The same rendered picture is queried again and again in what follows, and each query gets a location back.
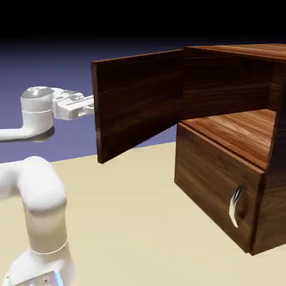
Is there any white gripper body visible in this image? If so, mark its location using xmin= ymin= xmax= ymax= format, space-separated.
xmin=53 ymin=97 xmax=95 ymax=121

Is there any dark wood door without handle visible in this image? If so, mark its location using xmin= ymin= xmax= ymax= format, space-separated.
xmin=90 ymin=49 xmax=185 ymax=164

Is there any dark wood cabinet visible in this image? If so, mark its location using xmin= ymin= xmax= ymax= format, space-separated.
xmin=174 ymin=43 xmax=286 ymax=257

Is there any dark wood door with handle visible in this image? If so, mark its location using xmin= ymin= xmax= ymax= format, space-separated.
xmin=174 ymin=123 xmax=266 ymax=255

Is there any curved silver door handle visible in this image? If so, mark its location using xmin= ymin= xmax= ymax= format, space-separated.
xmin=228 ymin=184 xmax=249 ymax=229

